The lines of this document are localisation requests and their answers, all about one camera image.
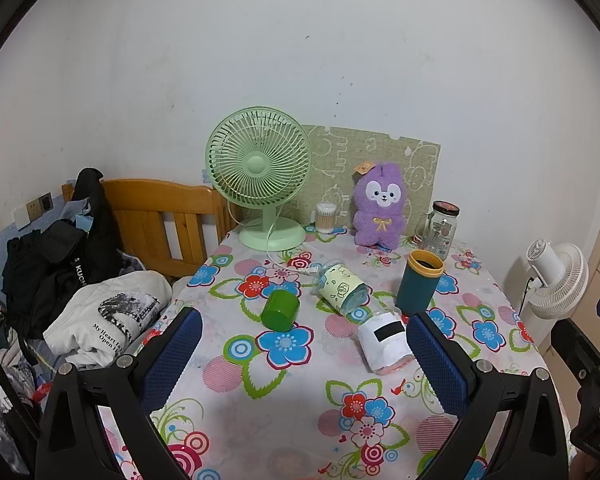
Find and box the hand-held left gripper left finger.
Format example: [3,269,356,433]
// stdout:
[35,306,204,480]

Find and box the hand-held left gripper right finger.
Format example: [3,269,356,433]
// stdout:
[406,311,570,480]

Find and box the green plastic cup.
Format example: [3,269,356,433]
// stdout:
[260,289,300,331]

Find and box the clear cup with white label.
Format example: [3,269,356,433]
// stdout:
[351,306,415,374]

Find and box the teal cup with yellow rim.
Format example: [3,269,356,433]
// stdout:
[396,249,446,316]

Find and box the white standing fan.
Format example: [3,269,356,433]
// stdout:
[519,239,590,332]

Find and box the white printed shirt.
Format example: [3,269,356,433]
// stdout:
[43,270,173,367]

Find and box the clear bottle yellow label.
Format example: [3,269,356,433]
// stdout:
[312,262,374,320]

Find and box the glass jar with black lid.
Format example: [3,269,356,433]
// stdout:
[426,200,461,260]

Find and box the glass mug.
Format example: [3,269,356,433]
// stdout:
[413,211,434,250]

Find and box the wooden bed headboard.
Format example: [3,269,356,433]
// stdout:
[61,178,242,279]

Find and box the floral tablecloth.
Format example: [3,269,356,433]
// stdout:
[94,224,573,480]

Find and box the black jacket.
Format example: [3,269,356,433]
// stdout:
[1,167,123,341]

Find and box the purple plush toy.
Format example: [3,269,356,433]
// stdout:
[350,161,409,250]

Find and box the cotton swab container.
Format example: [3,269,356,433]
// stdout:
[315,202,337,234]

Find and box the green desk fan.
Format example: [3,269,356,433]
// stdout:
[205,106,313,252]

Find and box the white fan cable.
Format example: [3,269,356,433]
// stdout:
[227,198,323,275]

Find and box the green patterned wall mat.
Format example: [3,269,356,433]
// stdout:
[298,124,442,229]

